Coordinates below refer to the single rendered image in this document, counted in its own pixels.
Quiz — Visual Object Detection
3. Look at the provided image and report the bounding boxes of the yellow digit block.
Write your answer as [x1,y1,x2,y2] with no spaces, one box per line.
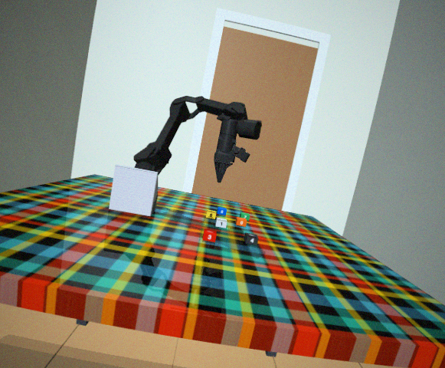
[206,210,216,219]

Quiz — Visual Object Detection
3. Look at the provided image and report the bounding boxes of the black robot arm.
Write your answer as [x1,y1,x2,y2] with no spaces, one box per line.
[133,96,262,175]

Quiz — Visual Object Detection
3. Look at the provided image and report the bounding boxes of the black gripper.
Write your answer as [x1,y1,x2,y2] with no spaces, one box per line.
[214,133,236,182]

